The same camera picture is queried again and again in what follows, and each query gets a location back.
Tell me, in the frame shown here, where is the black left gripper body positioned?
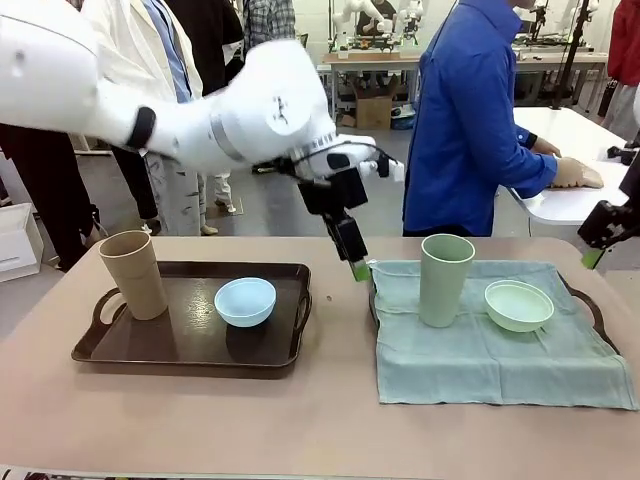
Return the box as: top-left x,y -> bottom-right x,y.
298,168 -> 369,217

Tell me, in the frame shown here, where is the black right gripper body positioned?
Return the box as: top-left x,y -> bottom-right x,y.
577,199 -> 630,250

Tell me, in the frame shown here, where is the light green bowl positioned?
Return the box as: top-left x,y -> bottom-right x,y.
483,279 -> 556,333

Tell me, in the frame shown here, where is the tall light green cup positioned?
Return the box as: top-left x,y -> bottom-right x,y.
419,233 -> 476,329

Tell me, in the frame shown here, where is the light blue bowl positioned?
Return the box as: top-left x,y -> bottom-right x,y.
213,278 -> 278,329

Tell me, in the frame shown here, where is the teal cloth mat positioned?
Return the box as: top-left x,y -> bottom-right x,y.
369,259 -> 634,411

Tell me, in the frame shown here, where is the tall beige cup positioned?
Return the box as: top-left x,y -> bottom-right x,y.
98,230 -> 169,321

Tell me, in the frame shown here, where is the person's left forearm blue sleeve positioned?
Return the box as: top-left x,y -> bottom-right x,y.
514,124 -> 539,151

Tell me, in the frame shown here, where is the person's right forearm blue sleeve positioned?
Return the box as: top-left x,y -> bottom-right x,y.
499,149 -> 560,194

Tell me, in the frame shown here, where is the dark brown plastic tray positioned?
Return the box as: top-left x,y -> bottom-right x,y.
71,260 -> 314,371
368,259 -> 621,357

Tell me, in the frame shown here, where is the person's right hand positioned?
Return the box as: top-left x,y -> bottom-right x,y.
556,157 -> 601,187

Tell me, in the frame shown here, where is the brown cardboard box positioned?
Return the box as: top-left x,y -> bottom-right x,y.
349,79 -> 396,131

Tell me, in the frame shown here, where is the white side table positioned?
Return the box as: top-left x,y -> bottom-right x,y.
499,105 -> 640,226

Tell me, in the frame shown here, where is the blue bag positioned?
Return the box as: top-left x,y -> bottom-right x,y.
392,104 -> 416,130

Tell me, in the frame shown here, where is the person in blue jacket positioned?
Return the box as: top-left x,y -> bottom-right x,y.
402,0 -> 531,239

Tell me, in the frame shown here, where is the black tripod stand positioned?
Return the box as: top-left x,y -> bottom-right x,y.
547,0 -> 594,110

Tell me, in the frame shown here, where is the background robot workbench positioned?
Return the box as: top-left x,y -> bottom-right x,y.
322,52 -> 424,126

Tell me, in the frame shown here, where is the long background workbench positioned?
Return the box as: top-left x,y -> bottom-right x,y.
514,47 -> 611,106

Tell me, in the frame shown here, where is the bystander in plaid shirt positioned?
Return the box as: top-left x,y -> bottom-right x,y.
243,0 -> 297,54

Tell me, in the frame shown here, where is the seated person in black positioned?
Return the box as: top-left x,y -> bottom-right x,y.
355,0 -> 396,36

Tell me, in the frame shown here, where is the bystander in red jacket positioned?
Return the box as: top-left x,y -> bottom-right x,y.
597,0 -> 640,144

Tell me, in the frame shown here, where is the bystander in black top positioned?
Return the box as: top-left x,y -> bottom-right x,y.
164,0 -> 246,211

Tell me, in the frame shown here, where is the bystander in red checked shirt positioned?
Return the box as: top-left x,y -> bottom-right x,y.
112,144 -> 164,236

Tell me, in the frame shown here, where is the bystander in white coat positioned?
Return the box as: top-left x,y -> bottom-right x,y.
79,0 -> 221,237

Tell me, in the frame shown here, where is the bystander in dark patterned clothes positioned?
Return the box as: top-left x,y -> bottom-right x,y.
0,124 -> 96,274

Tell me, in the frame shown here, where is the white storage box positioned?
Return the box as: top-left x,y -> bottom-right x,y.
0,202 -> 41,284

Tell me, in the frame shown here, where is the thin black camera cable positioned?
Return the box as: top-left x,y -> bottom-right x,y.
279,139 -> 401,174

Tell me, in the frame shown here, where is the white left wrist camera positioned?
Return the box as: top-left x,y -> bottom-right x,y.
362,155 -> 405,184

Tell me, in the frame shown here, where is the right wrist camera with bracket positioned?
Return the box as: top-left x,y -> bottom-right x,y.
607,146 -> 640,166

